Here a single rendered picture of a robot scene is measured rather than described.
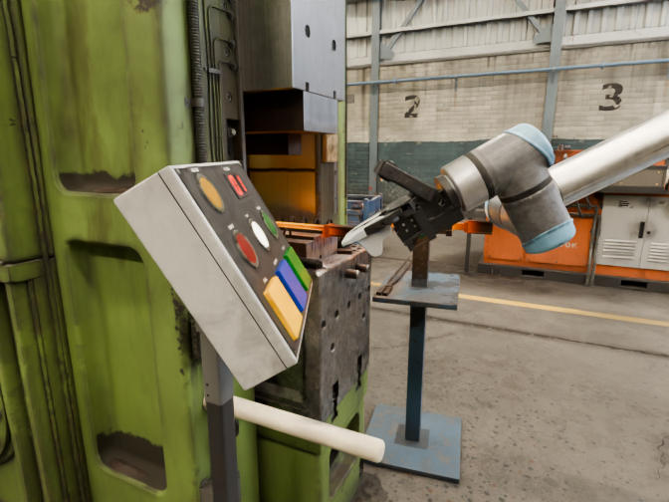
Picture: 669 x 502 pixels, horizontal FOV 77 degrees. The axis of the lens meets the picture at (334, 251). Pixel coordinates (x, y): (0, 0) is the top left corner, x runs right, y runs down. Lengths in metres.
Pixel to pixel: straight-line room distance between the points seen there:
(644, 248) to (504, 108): 4.66
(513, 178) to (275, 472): 1.12
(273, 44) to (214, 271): 0.71
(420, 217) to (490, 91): 8.04
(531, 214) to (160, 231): 0.58
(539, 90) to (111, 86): 8.00
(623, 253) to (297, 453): 3.86
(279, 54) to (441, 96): 7.85
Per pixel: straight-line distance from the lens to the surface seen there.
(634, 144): 1.01
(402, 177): 0.73
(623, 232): 4.67
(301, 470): 1.43
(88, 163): 1.23
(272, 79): 1.11
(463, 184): 0.74
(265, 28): 1.14
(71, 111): 1.27
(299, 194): 1.53
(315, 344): 1.17
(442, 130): 8.80
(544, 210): 0.79
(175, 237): 0.52
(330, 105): 1.24
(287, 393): 1.32
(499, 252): 4.68
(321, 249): 1.21
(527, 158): 0.77
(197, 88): 0.99
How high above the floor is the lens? 1.21
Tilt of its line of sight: 13 degrees down
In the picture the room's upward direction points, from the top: straight up
